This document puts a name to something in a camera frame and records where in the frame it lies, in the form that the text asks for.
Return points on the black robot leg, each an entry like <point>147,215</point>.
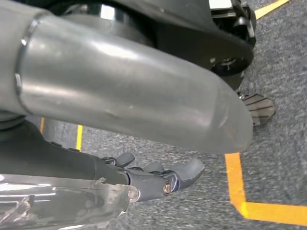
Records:
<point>191,31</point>

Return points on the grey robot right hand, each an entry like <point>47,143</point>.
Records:
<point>131,92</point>

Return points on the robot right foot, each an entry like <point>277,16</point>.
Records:
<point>260,109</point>

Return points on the yellow floor tape square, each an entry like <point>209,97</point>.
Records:
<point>235,184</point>

